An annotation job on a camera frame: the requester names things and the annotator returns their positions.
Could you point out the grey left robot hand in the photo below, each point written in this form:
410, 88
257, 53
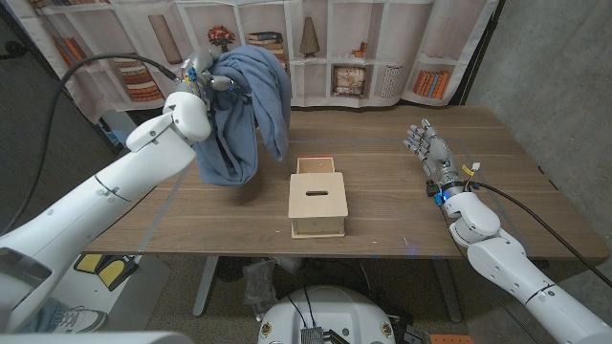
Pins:
198, 67

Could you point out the black device beside base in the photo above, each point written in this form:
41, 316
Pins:
411, 334

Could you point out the white floor board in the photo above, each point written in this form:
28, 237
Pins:
143, 296

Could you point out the blue jeans leg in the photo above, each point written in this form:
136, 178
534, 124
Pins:
43, 317

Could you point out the yellow white right wrist connector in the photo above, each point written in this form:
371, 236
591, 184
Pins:
471, 168

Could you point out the clear plastic bag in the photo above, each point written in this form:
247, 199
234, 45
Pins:
258, 282

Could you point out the blue hoodie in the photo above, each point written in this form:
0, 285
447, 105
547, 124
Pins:
234, 143

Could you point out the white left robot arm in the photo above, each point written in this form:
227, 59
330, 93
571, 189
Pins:
95, 196

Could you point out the grey table leg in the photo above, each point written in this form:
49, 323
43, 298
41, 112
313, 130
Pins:
449, 296
205, 286

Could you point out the wooden box with slot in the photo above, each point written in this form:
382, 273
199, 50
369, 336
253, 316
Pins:
318, 210

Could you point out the white cabinet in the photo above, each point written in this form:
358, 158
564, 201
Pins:
119, 126

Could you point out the printed bookshelf backdrop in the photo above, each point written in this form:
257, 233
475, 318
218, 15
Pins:
382, 28

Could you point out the wooden drawer with red edge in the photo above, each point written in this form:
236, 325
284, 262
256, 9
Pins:
315, 165

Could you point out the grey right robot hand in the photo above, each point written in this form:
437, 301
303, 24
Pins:
436, 153

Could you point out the white grey sneaker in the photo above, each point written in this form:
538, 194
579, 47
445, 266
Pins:
83, 320

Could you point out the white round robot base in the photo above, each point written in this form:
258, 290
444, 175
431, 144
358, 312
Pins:
334, 310

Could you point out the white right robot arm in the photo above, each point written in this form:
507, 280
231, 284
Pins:
507, 267

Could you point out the orange block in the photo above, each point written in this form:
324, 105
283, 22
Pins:
449, 339

